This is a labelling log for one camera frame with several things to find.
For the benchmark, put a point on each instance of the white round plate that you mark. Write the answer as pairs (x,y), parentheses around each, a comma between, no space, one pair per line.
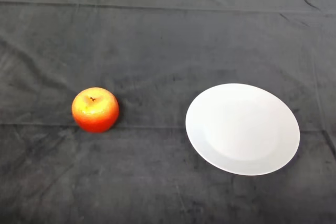
(244,129)

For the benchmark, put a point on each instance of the red yellow apple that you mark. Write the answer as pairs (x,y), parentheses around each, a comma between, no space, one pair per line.
(95,113)

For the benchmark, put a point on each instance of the black cloth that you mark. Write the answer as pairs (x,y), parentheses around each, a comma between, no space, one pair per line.
(157,37)

